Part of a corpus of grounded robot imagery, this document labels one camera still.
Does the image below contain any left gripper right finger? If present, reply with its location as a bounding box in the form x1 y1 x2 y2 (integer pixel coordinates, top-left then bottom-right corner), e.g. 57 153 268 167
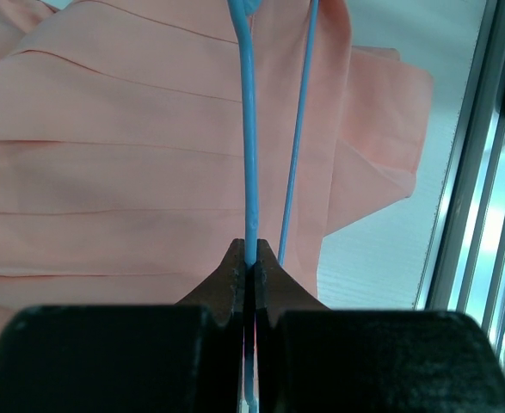
255 240 505 412

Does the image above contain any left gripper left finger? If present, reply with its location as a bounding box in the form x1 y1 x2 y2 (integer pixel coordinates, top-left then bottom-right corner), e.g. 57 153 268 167
0 239 245 412

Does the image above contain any pink skirt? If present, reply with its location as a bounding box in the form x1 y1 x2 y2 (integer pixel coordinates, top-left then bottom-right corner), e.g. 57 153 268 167
0 1 433 331

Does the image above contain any blue wire hanger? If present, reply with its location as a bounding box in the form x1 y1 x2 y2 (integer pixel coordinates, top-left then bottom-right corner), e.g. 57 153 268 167
228 1 319 412

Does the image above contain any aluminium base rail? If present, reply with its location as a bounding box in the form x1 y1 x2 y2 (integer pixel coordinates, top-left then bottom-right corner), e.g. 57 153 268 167
415 1 505 372

